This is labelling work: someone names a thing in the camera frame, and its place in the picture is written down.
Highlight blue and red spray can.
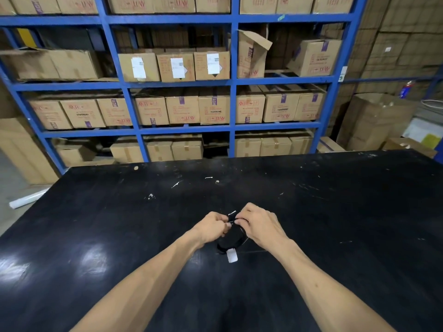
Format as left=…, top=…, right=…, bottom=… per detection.
left=399, top=80, right=415, bottom=99

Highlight small taped cardboard box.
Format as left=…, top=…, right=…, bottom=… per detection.
left=316, top=136, right=347, bottom=154

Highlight person's left forearm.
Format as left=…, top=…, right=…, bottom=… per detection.
left=69, top=232, right=205, bottom=332

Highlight small low cardboard box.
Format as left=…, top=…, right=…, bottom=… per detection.
left=382, top=137, right=437, bottom=159

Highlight blue metal shelving rack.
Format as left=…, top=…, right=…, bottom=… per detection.
left=0, top=0, right=368, bottom=176

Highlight white and yellow sheet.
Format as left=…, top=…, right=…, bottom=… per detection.
left=402, top=117, right=443, bottom=150

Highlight person's left hand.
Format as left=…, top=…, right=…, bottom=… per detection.
left=190, top=211, right=232, bottom=249

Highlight person's right hand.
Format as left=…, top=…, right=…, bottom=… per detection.
left=235, top=203, right=290, bottom=253

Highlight wall of stacked brown cartons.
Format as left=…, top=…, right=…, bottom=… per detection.
left=343, top=0, right=443, bottom=95

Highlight person's right forearm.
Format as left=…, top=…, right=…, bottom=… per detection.
left=269, top=238, right=397, bottom=332

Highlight flat leaning cardboard sheets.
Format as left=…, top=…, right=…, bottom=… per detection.
left=0, top=117, right=60, bottom=186

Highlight rows of printed cardboard boxes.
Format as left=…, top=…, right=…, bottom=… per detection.
left=0, top=0, right=357, bottom=168

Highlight large open cardboard bin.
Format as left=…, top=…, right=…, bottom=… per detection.
left=336, top=93, right=417, bottom=152

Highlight white paper roll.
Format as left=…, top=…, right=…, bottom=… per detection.
left=9, top=187, right=51, bottom=210

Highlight black fabric pouch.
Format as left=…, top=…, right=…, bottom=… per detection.
left=217, top=211, right=248, bottom=255

